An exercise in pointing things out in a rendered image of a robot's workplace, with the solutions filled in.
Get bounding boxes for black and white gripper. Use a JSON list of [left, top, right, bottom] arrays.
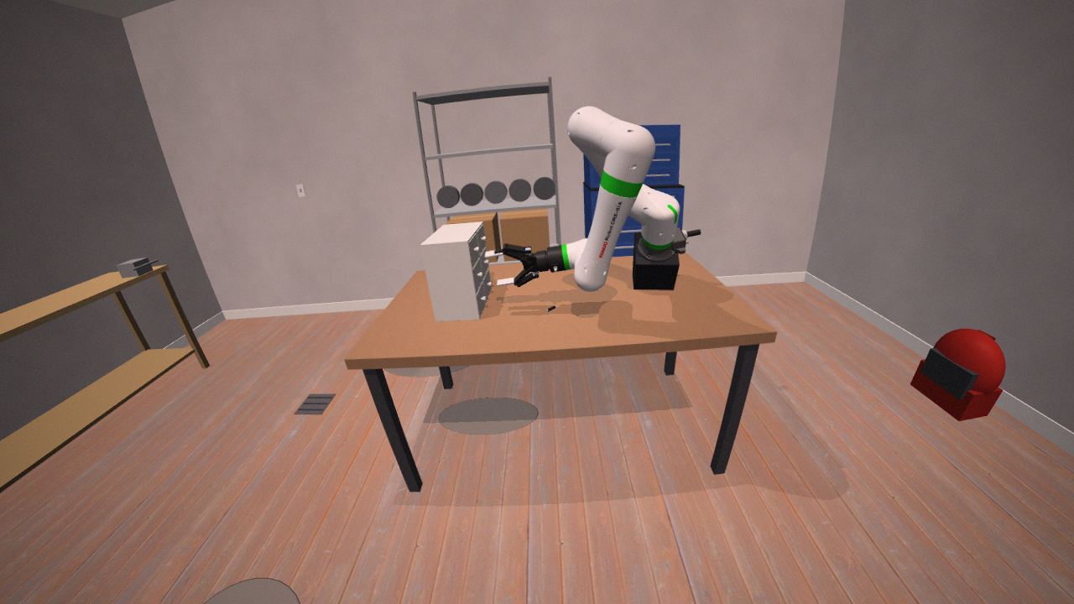
[[485, 243, 549, 287]]

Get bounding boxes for white chest of drawers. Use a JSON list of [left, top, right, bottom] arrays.
[[420, 221, 483, 321]]

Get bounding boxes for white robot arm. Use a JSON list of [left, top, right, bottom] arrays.
[[545, 107, 701, 292]]

